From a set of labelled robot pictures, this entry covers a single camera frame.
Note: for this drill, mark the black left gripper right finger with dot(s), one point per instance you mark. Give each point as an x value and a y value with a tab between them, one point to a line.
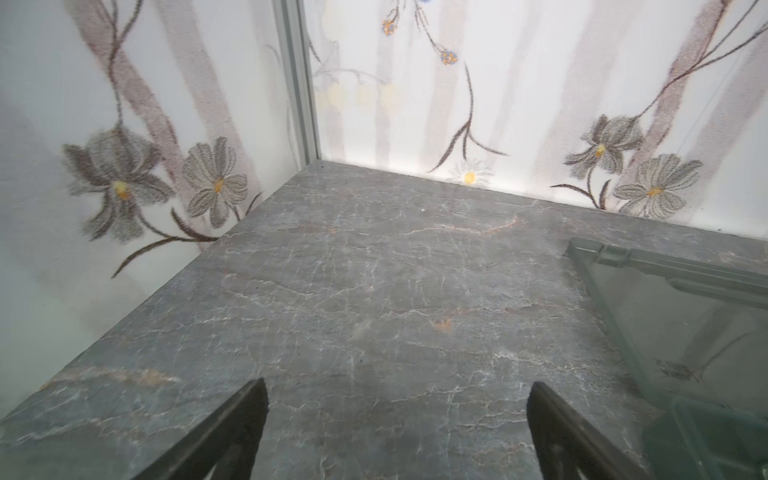
568	446

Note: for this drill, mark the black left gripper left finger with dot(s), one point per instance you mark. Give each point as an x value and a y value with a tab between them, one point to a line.
224	445

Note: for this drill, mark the green transparent compartment box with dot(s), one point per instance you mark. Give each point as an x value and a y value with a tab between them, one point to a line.
694	338

